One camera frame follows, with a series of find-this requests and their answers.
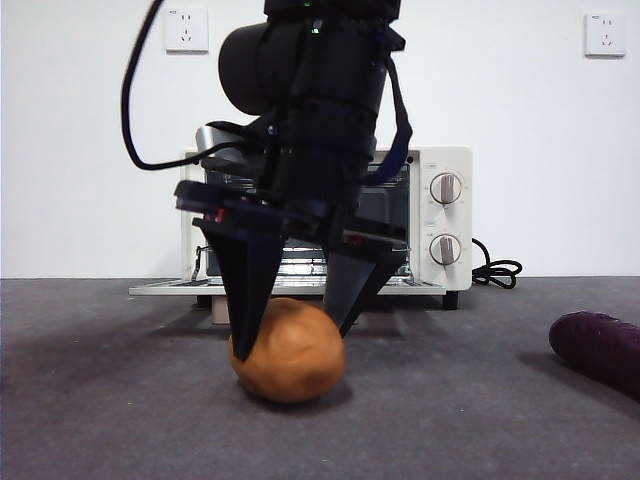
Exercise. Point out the cream glass oven door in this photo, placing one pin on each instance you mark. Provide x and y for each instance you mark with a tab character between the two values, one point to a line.
160	289

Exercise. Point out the cream oven temperature knob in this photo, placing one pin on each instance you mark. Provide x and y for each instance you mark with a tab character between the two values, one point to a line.
446	188

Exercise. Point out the cream toaster oven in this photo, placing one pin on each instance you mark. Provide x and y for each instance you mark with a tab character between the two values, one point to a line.
450	160

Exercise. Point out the white wall socket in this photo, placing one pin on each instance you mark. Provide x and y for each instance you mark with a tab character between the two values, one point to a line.
605	35
186	31

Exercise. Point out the purple sweet potato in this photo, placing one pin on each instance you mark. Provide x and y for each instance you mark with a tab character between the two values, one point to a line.
600	350

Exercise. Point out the cream oven timer knob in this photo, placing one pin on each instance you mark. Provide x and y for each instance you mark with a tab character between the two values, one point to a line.
445	249

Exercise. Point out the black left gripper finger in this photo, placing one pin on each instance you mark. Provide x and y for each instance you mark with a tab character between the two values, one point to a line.
245	290
350	285

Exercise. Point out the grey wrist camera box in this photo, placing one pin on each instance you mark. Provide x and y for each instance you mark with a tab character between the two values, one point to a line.
220	140

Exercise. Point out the metal oven rack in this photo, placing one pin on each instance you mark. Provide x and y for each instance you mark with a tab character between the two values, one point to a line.
300	270

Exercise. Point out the brown potato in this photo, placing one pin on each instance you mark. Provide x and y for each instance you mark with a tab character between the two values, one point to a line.
295	360

